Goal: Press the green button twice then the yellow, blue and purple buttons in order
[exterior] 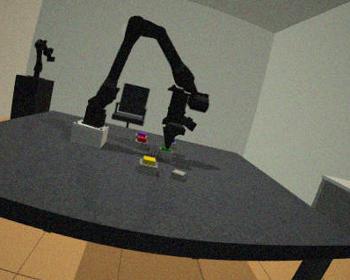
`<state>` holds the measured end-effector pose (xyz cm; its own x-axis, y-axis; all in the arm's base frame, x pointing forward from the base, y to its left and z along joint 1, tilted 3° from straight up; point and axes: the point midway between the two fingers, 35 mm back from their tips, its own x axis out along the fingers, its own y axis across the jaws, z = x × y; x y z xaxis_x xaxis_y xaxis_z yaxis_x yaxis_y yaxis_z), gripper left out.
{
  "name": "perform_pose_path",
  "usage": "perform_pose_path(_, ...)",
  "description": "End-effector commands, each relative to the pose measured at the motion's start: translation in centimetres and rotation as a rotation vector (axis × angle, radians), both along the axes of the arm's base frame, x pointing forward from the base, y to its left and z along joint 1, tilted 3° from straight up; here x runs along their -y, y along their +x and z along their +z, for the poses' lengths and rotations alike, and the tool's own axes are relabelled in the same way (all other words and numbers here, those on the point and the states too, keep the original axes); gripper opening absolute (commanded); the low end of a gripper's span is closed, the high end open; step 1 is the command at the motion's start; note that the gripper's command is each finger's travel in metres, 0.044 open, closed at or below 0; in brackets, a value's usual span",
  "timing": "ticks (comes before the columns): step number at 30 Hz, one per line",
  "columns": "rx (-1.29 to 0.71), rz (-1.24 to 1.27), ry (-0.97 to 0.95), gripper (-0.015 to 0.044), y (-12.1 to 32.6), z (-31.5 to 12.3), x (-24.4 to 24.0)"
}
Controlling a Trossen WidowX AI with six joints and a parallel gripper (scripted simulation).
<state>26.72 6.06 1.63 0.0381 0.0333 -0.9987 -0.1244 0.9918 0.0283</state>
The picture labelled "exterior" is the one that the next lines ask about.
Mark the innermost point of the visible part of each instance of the yellow button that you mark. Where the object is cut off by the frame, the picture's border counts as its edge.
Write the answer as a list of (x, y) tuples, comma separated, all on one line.
[(148, 166)]

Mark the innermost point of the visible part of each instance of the blue button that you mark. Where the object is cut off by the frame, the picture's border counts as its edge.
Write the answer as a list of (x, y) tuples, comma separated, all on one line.
[(173, 144)]

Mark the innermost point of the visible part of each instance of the purple button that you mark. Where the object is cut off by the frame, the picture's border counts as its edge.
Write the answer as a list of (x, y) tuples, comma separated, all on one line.
[(142, 134)]

